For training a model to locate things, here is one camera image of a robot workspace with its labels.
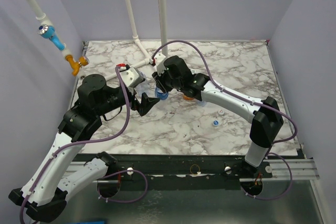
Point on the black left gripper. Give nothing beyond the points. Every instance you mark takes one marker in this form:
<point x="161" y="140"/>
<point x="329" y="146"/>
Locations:
<point x="146" y="103"/>

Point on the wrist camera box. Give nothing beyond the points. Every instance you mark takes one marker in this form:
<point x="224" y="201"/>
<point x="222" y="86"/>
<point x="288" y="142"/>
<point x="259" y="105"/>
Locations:
<point x="133" y="77"/>
<point x="158" y="62"/>

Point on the blue object at bottom edge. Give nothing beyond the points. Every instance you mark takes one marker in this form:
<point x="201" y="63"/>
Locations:
<point x="96" y="222"/>

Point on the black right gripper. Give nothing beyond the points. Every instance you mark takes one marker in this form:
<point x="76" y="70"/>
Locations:
<point x="161" y="83"/>

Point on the blue label Pocari bottle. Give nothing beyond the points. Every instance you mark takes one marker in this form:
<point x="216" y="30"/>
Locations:
<point x="160" y="94"/>

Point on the blue plastic faucet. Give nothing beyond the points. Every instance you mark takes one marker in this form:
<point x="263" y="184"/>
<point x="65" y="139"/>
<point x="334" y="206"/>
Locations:
<point x="48" y="32"/>

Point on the yellow plastic faucet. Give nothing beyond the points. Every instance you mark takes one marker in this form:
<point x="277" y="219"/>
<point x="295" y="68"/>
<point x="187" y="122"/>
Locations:
<point x="76" y="65"/>

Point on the clear blue-tinted plastic bottle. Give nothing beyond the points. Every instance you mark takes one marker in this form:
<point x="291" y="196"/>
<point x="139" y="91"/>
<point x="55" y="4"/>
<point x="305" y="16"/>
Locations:
<point x="143" y="87"/>

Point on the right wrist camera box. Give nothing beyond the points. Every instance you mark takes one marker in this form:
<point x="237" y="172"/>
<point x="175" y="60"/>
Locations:
<point x="158" y="62"/>

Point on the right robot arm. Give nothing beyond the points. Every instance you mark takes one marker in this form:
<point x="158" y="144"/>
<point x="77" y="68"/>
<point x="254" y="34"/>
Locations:
<point x="261" y="114"/>

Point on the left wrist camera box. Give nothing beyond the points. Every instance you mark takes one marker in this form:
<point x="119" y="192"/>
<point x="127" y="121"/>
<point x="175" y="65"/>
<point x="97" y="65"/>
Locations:
<point x="133" y="77"/>

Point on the white vertical pole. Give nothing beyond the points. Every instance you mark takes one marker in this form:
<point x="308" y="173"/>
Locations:
<point x="163" y="21"/>

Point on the white PVC pipe frame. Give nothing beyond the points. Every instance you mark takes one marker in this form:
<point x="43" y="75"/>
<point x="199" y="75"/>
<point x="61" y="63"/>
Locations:
<point x="31" y="63"/>

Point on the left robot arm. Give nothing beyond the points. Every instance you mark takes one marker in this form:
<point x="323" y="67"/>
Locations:
<point x="47" y="193"/>

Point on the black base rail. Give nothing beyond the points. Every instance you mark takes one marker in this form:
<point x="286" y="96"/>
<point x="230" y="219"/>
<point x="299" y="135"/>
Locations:
<point x="183" y="172"/>

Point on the orange tea bottle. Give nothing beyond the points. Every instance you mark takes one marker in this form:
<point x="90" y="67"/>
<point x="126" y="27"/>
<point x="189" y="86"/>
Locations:
<point x="185" y="97"/>

